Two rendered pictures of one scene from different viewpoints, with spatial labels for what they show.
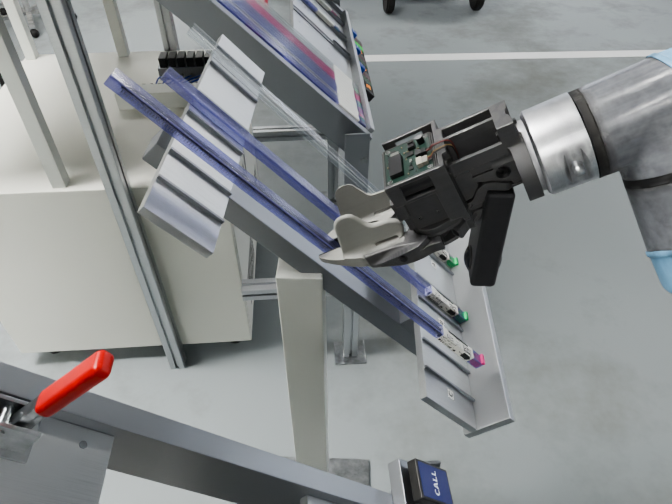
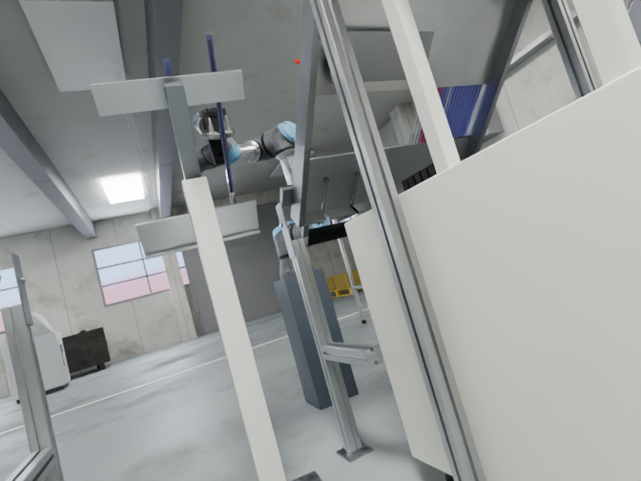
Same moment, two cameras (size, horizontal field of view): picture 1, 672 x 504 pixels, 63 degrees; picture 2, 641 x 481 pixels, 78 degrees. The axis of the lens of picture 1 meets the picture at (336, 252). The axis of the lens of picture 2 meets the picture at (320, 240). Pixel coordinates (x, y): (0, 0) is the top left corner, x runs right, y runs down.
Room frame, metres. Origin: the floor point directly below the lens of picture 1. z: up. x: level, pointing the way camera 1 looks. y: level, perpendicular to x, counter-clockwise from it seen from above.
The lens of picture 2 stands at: (0.61, 1.06, 0.51)
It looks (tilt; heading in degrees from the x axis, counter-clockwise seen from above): 5 degrees up; 249
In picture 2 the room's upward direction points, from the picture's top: 16 degrees counter-clockwise
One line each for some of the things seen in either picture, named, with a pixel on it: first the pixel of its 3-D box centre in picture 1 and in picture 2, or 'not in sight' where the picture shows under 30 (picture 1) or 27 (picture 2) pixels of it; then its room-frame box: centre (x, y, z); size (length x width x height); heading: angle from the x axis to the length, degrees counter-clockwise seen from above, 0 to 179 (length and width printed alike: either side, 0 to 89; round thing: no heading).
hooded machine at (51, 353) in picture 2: not in sight; (36, 352); (2.65, -5.96, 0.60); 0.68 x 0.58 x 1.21; 2
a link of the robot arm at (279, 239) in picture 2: not in sight; (288, 239); (0.10, -0.64, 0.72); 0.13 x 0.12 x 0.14; 128
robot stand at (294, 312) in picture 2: not in sight; (314, 335); (0.10, -0.64, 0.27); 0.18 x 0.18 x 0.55; 2
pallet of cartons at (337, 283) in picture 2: not in sight; (350, 282); (-3.02, -7.30, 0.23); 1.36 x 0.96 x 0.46; 92
